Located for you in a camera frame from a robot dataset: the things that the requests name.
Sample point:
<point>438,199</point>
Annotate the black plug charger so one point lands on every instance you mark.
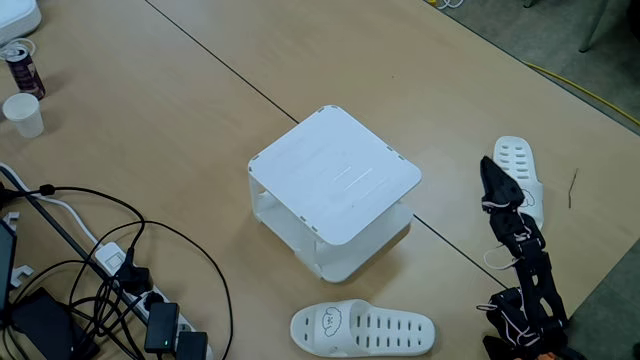
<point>132,277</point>

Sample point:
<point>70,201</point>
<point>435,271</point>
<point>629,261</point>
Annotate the black adapter with green light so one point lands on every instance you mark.
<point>161,325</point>

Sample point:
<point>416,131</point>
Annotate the white paper cup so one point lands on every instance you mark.
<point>24,117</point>

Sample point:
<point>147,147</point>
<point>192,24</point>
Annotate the purple drink can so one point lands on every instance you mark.
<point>27,75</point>

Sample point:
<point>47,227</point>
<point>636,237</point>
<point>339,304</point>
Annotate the white power strip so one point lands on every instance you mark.
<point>114,260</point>

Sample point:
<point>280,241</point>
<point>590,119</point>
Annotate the white box device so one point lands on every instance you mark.
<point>15,20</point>

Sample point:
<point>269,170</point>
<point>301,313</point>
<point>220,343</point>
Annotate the dark laptop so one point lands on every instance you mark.
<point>6,260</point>

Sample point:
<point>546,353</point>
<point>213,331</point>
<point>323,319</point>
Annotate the black flat case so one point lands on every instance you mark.
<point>45,325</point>

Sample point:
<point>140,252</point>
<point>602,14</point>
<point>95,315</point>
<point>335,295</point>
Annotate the grey chair leg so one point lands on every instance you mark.
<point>592,30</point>

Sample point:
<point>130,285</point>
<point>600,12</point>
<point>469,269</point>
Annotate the black power brick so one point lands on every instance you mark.
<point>2,195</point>

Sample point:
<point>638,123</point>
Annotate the small thin twig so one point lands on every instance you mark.
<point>572,192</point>

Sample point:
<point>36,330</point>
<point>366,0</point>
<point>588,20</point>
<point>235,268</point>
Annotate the white plastic shoe rack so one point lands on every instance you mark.
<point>335,175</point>

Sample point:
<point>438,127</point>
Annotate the white printed bracket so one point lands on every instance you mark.
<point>20,274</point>
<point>10,220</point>

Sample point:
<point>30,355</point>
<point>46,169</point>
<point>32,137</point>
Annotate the white slipper with dog print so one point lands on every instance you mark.
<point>515,150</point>
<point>347,320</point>

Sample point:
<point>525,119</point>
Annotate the black power adapter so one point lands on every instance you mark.
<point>192,346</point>

